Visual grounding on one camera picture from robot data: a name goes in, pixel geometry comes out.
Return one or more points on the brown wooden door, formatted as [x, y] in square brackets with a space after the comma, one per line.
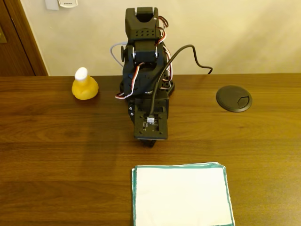
[11, 47]

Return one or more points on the white wall switch plate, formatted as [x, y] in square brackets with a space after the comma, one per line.
[51, 4]

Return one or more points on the white wall controller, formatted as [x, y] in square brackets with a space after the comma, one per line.
[68, 2]

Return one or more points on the yellow rubber duck toy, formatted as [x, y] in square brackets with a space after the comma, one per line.
[84, 89]

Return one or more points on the brown wooden door frame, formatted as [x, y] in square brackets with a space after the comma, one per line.
[28, 35]

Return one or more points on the black round desk grommet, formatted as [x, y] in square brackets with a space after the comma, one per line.
[231, 100]

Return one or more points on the brass door plate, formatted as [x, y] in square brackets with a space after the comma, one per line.
[2, 36]

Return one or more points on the black camera mount with board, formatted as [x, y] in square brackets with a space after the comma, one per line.
[150, 131]

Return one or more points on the white paper with green border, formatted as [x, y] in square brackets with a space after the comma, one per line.
[181, 195]

